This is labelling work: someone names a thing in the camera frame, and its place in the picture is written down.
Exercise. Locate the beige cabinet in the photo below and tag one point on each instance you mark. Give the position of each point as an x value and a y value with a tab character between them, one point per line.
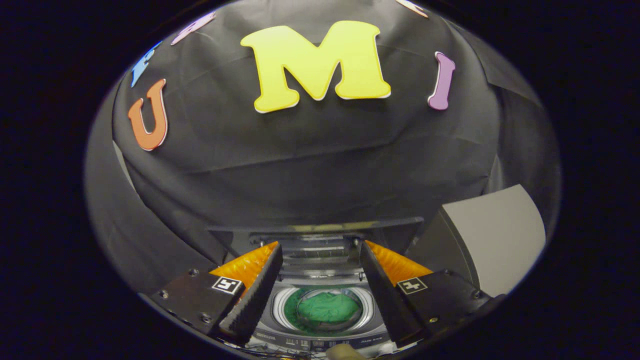
500	235

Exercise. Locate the grey washing machine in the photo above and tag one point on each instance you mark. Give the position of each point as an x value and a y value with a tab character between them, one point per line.
370	330

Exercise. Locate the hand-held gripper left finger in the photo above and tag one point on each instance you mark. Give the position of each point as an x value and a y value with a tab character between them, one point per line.
260	285

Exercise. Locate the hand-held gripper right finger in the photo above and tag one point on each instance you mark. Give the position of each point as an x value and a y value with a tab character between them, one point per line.
382	287

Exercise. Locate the black backdrop cloth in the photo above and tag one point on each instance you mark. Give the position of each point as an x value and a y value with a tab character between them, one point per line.
310	160

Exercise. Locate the green polo shirt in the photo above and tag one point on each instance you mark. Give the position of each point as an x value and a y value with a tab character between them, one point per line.
327	307

